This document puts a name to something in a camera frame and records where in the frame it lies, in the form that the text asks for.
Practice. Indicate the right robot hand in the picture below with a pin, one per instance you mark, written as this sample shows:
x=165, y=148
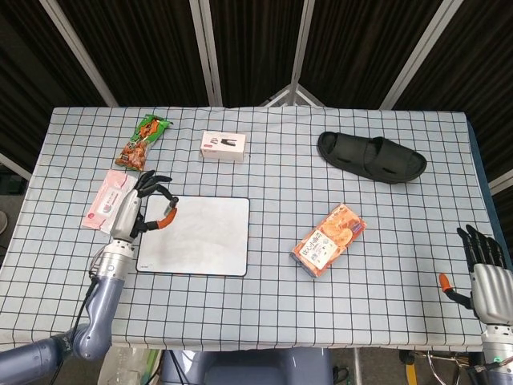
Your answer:
x=491, y=280

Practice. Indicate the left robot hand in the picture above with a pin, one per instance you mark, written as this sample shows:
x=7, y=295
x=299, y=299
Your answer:
x=126, y=214

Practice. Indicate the green whiteboard marker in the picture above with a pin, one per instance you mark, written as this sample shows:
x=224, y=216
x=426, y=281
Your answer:
x=171, y=207

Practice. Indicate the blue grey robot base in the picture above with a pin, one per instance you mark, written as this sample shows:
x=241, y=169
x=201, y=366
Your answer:
x=248, y=367

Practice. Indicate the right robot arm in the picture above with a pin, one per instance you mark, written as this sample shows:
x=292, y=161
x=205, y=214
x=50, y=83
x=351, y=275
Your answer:
x=499, y=353

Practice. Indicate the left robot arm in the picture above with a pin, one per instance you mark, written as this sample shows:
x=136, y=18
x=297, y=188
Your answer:
x=96, y=313

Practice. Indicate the white dry-erase board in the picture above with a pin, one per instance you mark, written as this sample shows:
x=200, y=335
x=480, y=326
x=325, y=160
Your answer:
x=200, y=240

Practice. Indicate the pink wet wipes pack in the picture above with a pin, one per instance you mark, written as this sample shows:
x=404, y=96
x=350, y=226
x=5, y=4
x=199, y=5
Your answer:
x=106, y=200

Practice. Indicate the green orange snack bag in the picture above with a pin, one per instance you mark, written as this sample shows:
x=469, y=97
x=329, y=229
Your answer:
x=138, y=148

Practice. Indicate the small white cardboard box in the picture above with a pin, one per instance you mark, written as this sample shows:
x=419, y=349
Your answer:
x=223, y=146

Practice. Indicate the white black checkered tablecloth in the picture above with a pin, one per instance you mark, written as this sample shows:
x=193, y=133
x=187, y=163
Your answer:
x=260, y=305

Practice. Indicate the orange blue biscuit box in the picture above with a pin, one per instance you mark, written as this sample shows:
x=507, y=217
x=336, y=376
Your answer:
x=328, y=240

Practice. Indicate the black rubber slipper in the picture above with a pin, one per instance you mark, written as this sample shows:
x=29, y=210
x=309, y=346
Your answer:
x=372, y=158

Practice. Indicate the white partition frame post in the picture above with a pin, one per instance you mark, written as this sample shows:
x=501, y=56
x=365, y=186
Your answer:
x=300, y=44
x=206, y=52
x=418, y=52
x=80, y=52

